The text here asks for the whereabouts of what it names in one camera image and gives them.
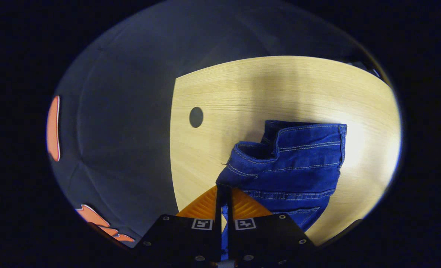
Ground blue jeans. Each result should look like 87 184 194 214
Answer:
216 120 348 261

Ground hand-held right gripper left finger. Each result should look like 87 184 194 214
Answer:
134 185 223 268

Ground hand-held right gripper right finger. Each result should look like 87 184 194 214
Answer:
227 186 317 268

